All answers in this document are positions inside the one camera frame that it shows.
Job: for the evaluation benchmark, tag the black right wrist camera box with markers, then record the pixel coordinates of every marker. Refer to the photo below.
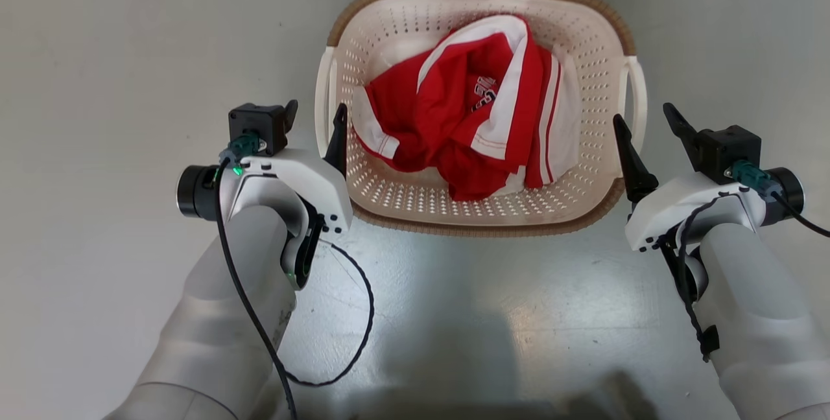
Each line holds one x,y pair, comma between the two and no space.
729,151

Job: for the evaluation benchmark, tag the red and white shirt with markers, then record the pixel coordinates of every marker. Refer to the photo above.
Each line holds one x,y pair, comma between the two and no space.
447,109

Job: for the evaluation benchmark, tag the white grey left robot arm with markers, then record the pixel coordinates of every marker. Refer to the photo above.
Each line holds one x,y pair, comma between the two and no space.
227,316

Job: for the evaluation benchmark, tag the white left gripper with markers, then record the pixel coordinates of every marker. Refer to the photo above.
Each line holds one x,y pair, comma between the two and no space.
318,183

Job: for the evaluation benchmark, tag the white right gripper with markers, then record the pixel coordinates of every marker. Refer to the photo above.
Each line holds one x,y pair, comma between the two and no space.
674,203

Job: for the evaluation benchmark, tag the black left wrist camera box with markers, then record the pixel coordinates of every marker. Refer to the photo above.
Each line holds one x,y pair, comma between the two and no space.
259,123

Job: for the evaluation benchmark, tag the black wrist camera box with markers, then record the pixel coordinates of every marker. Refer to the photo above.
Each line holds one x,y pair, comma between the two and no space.
729,151
259,123

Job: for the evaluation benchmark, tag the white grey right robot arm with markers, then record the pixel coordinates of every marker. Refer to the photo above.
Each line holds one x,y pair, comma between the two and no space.
758,323

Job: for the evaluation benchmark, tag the beige perforated plastic laundry basket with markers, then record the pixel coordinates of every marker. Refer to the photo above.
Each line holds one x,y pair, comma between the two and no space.
415,196

